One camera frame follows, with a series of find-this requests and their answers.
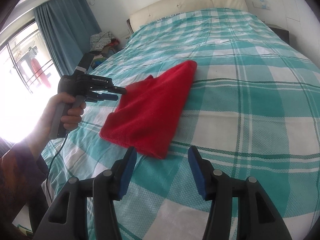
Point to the white wardrobe doors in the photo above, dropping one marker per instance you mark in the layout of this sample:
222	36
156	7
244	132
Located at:
303	27

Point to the person's left hand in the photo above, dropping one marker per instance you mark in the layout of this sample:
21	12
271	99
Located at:
61	115

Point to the pile of clothes in corner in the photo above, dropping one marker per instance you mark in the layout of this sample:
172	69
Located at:
102	45

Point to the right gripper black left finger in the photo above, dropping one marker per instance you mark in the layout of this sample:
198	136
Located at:
66	218

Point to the white wall switch panel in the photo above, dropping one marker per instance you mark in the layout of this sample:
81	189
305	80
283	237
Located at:
261	4

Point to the dark wooden nightstand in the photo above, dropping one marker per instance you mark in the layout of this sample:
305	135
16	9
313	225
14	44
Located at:
282	33

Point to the red knitted sweater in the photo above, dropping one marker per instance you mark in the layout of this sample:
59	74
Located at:
147	115

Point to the cream padded headboard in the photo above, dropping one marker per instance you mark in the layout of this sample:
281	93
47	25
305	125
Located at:
166	8

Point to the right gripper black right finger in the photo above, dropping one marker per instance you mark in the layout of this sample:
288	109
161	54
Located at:
258	218

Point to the blue window curtain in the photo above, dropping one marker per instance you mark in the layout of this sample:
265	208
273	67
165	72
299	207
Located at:
66	27

